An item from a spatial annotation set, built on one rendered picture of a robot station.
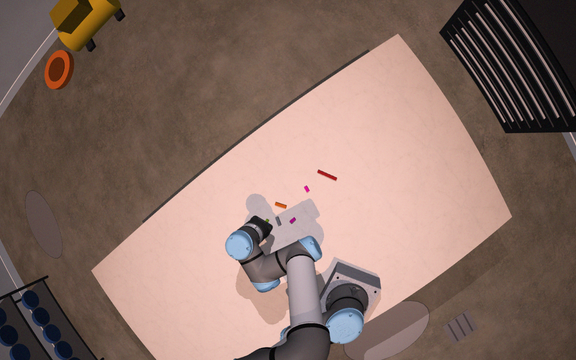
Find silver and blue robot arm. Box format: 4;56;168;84
225;226;369;360

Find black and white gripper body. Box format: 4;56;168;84
241;215;273;244

